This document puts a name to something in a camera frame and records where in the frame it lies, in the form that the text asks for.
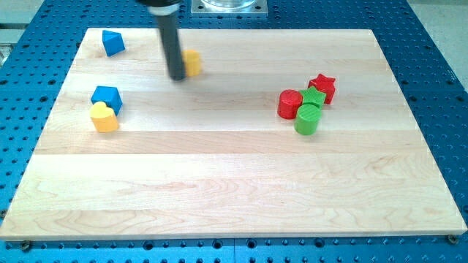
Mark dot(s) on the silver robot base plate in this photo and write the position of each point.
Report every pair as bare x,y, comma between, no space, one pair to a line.
229,7

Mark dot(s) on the blue triangle block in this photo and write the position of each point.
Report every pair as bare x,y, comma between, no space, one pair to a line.
113,42

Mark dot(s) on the green star block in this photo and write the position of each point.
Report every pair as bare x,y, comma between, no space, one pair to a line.
313,97

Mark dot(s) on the yellow block behind rod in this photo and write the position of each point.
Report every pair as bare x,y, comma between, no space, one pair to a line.
192,62

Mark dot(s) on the left board clamp screw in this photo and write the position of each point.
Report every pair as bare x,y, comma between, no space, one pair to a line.
25,246

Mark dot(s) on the red cylinder block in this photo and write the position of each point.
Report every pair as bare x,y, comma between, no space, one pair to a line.
289,102

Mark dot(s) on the light wooden board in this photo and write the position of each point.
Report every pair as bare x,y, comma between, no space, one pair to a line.
209,157

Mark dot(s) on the blue cube block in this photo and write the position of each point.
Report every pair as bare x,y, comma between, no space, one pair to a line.
109,95

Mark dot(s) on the red star block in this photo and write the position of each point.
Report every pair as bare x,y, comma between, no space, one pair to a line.
324,84

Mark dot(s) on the board clamp screw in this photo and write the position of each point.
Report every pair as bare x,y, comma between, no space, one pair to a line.
25,246
452,239

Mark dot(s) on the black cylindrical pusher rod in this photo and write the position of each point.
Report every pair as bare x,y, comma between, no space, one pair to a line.
165,13

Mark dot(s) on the yellow heart block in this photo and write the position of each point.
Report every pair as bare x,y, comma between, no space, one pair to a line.
103,118

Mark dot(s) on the right board clamp screw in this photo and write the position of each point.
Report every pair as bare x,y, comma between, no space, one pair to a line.
452,239

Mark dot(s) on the blue perforated table plate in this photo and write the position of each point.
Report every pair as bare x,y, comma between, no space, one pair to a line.
36,68

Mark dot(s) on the green cylinder block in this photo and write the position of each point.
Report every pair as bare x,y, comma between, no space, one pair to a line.
307,119

